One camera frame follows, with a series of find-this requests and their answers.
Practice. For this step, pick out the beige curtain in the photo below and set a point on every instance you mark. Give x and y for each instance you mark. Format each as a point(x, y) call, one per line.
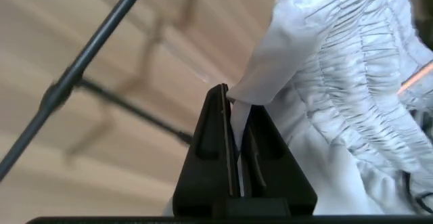
point(169, 31)

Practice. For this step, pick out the black clothes rack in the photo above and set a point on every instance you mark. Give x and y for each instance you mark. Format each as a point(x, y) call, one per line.
point(78, 68)

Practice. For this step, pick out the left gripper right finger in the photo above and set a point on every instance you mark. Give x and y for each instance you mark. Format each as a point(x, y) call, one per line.
point(277, 183)

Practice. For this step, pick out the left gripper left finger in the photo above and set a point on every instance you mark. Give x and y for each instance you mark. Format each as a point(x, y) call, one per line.
point(206, 183)

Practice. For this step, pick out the pale grey shorts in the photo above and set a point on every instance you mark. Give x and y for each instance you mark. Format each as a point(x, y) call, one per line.
point(338, 65)

